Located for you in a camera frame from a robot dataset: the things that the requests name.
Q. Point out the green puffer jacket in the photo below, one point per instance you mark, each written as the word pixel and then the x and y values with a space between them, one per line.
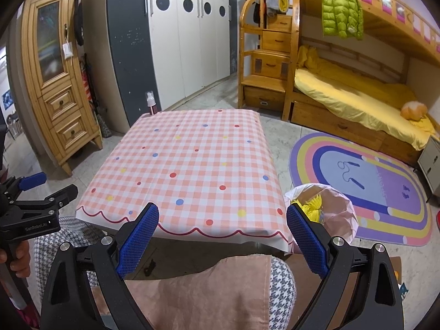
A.
pixel 342 10

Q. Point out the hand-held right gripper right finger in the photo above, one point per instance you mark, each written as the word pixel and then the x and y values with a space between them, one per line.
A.
pixel 306 237

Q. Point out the dark long bundle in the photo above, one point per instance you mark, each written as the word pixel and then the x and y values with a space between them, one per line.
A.
pixel 94 99

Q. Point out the wooden cabinet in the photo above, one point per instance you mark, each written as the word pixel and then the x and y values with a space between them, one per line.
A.
pixel 62 110

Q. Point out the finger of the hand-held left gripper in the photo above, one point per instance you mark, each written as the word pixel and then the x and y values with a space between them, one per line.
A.
pixel 62 196
pixel 32 180

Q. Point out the person's pink garment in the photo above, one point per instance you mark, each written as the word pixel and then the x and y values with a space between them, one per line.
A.
pixel 206 292

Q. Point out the pink bag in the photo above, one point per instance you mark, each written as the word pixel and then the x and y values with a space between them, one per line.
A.
pixel 337 216

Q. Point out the yellow bed sheet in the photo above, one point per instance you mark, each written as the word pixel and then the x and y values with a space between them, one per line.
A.
pixel 343 89

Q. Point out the pink spray bottle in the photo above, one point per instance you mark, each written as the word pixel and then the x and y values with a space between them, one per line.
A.
pixel 151 105

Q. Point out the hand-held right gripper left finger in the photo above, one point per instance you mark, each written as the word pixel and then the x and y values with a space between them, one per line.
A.
pixel 137 237

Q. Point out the person's left hand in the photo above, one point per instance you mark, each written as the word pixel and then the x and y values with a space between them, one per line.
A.
pixel 22 261

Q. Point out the pink checked tablecloth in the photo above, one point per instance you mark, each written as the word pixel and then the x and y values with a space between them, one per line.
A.
pixel 192 165

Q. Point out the grey bedside cabinet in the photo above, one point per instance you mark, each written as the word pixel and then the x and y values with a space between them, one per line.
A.
pixel 429 165

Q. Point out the wooden bunk bed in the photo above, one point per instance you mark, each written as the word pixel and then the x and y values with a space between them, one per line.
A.
pixel 343 123

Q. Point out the pink bunk bedding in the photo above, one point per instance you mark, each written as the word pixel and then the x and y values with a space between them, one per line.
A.
pixel 416 24

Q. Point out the yellow wrapper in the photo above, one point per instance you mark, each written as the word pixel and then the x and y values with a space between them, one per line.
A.
pixel 311 208

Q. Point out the blue wall picture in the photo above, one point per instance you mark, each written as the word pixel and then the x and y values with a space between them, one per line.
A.
pixel 7 97

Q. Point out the orange plush toy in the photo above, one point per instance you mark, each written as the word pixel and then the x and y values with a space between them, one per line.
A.
pixel 414 110

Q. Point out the white and grey wardrobe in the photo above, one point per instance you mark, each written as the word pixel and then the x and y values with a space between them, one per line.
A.
pixel 172 58

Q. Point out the rainbow oval rug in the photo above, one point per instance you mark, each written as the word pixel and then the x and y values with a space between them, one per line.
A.
pixel 378 185

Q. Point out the brown cardboard piece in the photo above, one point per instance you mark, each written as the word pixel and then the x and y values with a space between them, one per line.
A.
pixel 395 268

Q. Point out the wooden stair drawers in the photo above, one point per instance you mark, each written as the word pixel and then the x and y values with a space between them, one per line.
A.
pixel 268 65

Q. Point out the small black clip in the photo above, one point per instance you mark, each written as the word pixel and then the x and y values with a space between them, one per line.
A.
pixel 150 268

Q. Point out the white hanging tag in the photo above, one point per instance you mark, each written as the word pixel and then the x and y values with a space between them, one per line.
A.
pixel 67 51

